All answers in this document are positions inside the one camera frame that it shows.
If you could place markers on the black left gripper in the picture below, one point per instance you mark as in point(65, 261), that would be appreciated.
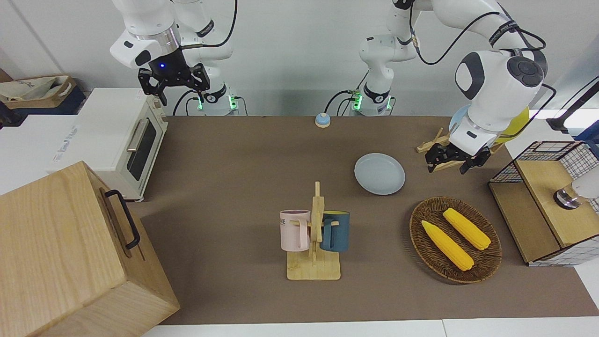
point(456, 152)

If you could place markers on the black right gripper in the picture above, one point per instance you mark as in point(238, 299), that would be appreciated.
point(171, 65)

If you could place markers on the gray plate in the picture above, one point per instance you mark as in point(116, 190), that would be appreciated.
point(379, 174)

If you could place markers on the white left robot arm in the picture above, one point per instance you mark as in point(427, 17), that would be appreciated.
point(491, 84)

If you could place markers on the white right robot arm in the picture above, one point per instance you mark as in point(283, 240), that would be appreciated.
point(154, 18)

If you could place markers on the wooden plate rack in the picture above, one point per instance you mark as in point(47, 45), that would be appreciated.
point(428, 146)

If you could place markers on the light blue plate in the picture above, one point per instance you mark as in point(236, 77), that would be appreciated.
point(457, 119)

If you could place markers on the yellow plate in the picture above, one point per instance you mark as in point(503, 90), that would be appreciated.
point(514, 131)

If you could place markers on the yellow corn cob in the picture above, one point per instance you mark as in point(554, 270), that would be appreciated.
point(447, 244)
point(468, 229)

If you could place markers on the white toaster oven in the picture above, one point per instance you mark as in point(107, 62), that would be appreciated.
point(107, 121)

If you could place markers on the brown wicker basket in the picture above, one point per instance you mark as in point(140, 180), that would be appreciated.
point(433, 255)

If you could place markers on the dark blue storage crate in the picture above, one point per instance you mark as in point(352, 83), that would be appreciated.
point(70, 108)

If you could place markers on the cardboard box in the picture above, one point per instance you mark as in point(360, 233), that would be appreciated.
point(65, 96)

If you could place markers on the white cylinder with metal base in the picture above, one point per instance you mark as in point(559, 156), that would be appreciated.
point(568, 196)

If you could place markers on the brown table mat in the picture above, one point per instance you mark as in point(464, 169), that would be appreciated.
point(234, 187)

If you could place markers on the blue call bell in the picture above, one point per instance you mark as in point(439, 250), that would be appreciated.
point(322, 120)

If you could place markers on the dark blue mug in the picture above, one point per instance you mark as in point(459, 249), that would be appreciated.
point(339, 234)

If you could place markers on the cream cloth bag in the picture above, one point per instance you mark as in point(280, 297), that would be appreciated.
point(28, 89)

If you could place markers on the pink mug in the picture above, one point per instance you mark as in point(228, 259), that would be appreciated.
point(292, 231)

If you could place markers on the small wooden block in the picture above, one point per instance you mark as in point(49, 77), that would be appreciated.
point(313, 269)

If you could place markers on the large wooden box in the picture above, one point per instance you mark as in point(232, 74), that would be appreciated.
point(61, 252)

